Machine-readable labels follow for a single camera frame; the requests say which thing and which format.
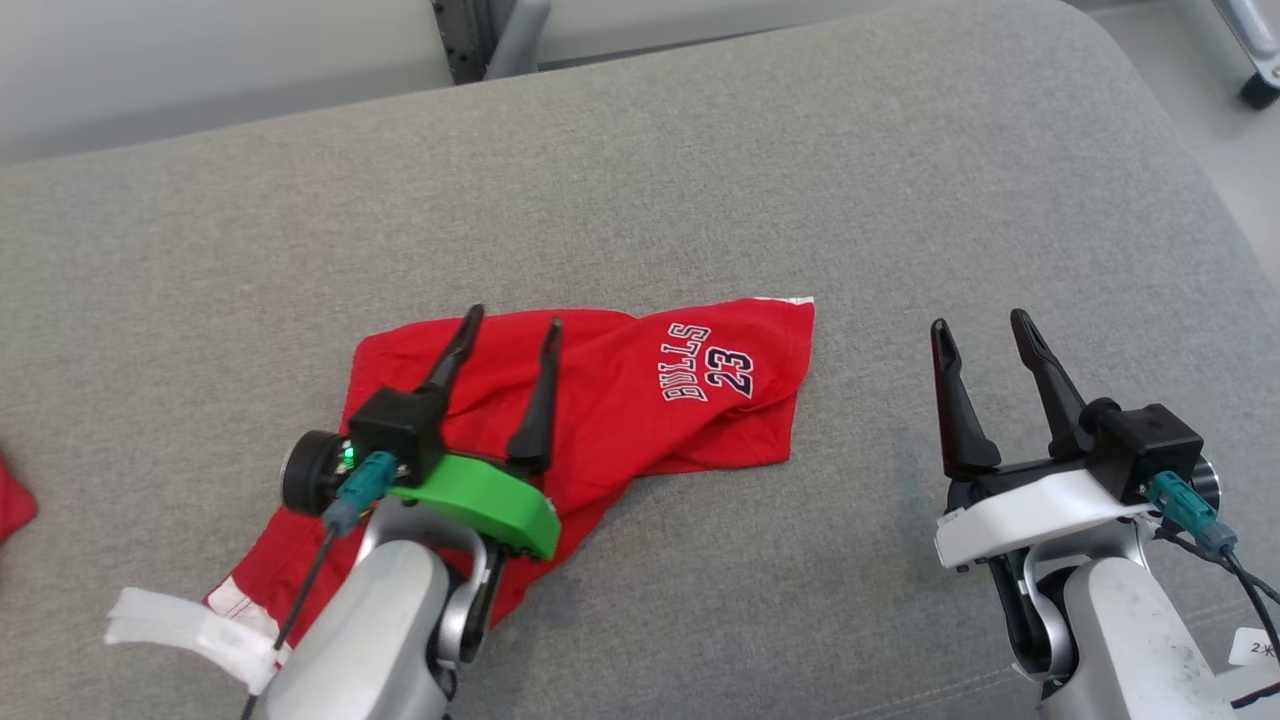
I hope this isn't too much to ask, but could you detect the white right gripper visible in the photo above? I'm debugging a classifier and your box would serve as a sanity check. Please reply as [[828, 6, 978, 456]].
[[931, 309, 1156, 573]]

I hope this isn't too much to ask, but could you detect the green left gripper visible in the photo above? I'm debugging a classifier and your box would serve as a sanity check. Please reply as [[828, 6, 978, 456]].
[[388, 304, 564, 561]]

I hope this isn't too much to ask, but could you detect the stack of red garments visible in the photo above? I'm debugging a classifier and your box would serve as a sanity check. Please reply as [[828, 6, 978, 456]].
[[205, 296, 816, 656]]

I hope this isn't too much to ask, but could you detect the red shirt white trim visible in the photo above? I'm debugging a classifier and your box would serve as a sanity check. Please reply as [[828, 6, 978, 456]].
[[0, 450, 39, 546]]

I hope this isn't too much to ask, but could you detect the white paper label tag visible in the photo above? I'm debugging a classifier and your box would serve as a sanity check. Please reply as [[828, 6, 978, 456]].
[[1228, 627, 1280, 668]]

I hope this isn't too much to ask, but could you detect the white tape strip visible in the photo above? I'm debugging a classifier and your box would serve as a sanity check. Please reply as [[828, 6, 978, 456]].
[[105, 587, 293, 697]]

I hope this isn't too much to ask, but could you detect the left cable teal connector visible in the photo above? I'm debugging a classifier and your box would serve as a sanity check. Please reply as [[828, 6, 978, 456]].
[[238, 450, 399, 720]]

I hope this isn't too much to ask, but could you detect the cable teal connector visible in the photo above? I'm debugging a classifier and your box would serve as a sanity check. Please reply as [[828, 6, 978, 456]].
[[238, 450, 399, 720], [1148, 472, 1280, 711]]

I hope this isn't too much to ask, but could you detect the right cable teal connector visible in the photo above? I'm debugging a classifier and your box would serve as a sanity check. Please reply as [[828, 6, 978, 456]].
[[1148, 472, 1280, 711]]

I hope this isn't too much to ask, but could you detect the grey metal frame post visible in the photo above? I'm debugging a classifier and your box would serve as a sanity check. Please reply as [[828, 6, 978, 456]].
[[432, 0, 553, 85]]

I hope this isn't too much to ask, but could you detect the grey metal frame strut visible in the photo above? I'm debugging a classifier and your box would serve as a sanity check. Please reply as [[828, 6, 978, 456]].
[[1210, 0, 1280, 109]]

